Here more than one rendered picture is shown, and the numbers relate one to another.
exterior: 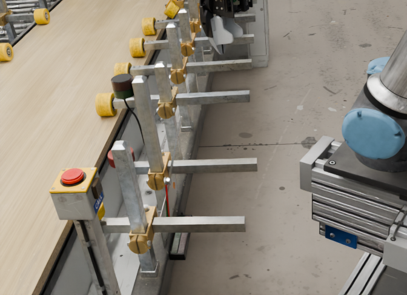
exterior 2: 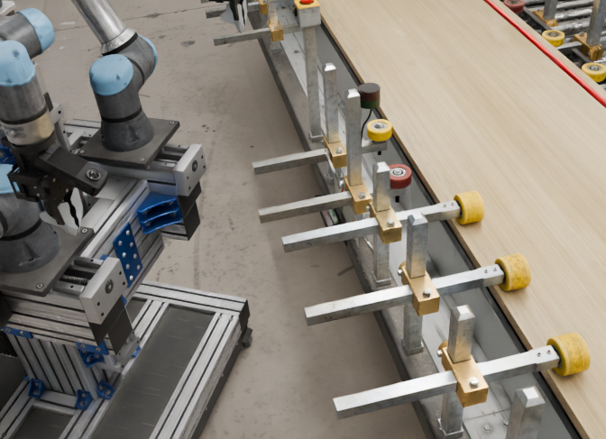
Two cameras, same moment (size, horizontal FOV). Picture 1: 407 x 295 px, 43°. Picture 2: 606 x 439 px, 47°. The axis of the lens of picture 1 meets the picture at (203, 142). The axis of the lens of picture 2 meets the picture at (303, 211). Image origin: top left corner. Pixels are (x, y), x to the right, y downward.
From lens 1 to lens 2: 2.82 m
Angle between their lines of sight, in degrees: 106
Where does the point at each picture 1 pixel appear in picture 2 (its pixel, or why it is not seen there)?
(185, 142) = (397, 320)
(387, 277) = (152, 421)
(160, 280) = (322, 176)
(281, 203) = not seen: outside the picture
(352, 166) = (157, 122)
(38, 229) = (403, 107)
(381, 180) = not seen: hidden behind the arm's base
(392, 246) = not seen: hidden behind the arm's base
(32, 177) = (462, 137)
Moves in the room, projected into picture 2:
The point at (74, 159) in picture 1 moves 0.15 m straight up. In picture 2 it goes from (441, 160) to (444, 115)
